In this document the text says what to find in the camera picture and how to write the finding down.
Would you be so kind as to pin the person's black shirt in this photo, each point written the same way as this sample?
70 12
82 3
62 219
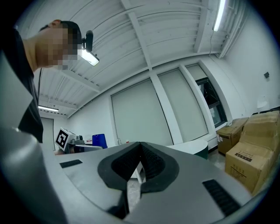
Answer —
26 94

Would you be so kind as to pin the open dark window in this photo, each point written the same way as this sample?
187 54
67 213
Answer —
213 102

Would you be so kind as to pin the white door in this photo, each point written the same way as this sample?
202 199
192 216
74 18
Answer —
47 133

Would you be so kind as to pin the crumpled brown cardboard box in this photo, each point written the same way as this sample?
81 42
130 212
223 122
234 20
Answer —
262 129

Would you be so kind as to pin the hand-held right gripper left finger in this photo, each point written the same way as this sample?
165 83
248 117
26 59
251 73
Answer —
83 181

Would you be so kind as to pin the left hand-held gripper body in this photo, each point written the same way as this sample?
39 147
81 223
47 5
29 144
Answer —
72 142

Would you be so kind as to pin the white bathtub with green side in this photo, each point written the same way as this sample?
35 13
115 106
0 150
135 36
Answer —
192 146

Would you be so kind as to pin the black head camera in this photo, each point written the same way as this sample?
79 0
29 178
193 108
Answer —
88 41

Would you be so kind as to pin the large labelled cardboard box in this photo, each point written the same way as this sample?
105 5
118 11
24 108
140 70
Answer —
249 166

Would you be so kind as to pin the short white roller blind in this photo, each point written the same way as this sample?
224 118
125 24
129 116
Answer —
195 72

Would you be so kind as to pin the long ceiling light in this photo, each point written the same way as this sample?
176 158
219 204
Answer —
219 15
92 58
48 108

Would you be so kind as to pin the white cabinet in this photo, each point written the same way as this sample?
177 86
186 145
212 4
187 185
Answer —
138 172

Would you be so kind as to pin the blue plastic bin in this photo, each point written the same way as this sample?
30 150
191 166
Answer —
99 141

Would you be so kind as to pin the black wall switch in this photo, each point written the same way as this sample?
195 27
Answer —
267 75

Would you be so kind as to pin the wide white roller blind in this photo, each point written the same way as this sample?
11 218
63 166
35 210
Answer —
140 111

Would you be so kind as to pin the narrow white roller blind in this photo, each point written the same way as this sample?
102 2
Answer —
183 102

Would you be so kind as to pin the small brown cardboard box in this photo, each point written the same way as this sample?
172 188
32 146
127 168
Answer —
229 137

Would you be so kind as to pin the person's head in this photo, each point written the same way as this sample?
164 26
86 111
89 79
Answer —
52 46

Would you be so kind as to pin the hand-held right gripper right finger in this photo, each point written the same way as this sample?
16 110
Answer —
188 192

